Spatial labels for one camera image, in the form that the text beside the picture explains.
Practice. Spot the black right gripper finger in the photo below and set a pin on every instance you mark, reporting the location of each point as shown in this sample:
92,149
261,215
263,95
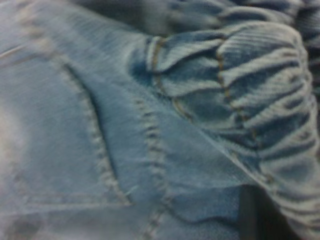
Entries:
257,220

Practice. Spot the blue denim jeans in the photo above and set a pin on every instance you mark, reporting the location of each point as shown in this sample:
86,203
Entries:
125,125

